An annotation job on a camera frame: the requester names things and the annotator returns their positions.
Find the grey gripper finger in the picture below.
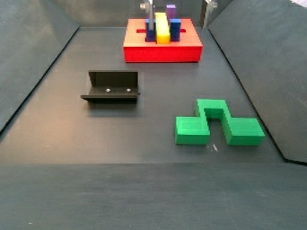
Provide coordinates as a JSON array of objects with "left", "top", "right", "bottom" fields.
[
  {"left": 140, "top": 0, "right": 153, "bottom": 31},
  {"left": 203, "top": 0, "right": 219, "bottom": 28}
]

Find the green stepped block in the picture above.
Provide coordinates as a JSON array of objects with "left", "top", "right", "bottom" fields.
[{"left": 175, "top": 99, "right": 266, "bottom": 146}]

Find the red base board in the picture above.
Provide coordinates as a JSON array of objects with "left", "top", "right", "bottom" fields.
[{"left": 123, "top": 18, "right": 203, "bottom": 63}]

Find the black angle fixture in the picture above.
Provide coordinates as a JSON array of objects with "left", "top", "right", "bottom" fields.
[{"left": 80, "top": 70, "right": 139, "bottom": 102}]

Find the yellow arched bar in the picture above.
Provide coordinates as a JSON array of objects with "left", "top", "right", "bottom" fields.
[{"left": 155, "top": 13, "right": 171, "bottom": 44}]

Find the purple post right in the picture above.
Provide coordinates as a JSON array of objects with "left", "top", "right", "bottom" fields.
[{"left": 165, "top": 4, "right": 176, "bottom": 19}]

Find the blue post right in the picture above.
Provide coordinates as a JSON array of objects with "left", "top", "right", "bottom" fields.
[{"left": 169, "top": 19, "right": 181, "bottom": 41}]

